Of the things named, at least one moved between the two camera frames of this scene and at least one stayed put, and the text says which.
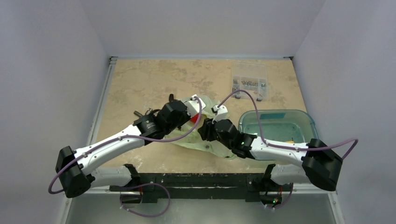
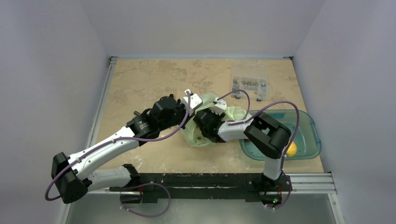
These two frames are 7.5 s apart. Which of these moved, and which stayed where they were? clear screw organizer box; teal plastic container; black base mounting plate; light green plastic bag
Moved: light green plastic bag
Stayed: clear screw organizer box; black base mounting plate; teal plastic container
